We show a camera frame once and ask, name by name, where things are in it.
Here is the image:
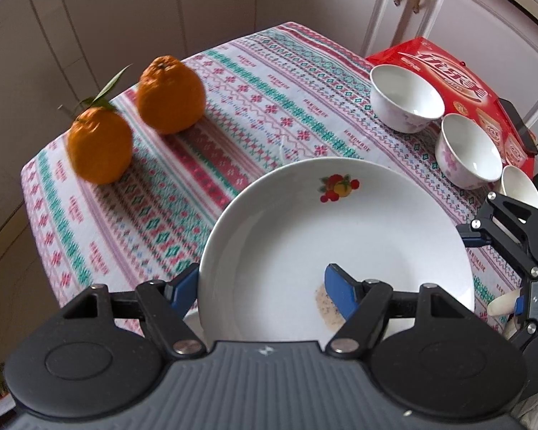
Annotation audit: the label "red printed package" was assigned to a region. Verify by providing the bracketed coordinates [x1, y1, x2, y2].
[366, 37, 537, 178]

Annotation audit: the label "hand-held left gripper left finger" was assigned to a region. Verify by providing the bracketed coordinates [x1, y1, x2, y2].
[60, 263, 207, 360]

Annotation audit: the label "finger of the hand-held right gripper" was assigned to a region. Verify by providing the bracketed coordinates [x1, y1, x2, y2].
[457, 192, 538, 278]
[504, 293, 538, 348]

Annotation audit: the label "white kitchen base cabinets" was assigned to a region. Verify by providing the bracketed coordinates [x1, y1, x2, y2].
[0, 0, 538, 287]

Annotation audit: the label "patterned tablecloth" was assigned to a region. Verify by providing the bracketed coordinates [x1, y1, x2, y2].
[20, 21, 527, 338]

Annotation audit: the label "white pink-floral bowl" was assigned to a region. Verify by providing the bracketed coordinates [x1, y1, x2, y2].
[434, 114, 503, 190]
[369, 64, 445, 134]
[501, 166, 538, 212]

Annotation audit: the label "orange with green leaf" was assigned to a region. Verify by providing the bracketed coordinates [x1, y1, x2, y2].
[67, 65, 134, 185]

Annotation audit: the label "leafless orange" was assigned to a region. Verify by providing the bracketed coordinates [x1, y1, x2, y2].
[136, 55, 207, 134]

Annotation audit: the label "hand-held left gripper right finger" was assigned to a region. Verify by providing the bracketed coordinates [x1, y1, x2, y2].
[325, 264, 473, 360]

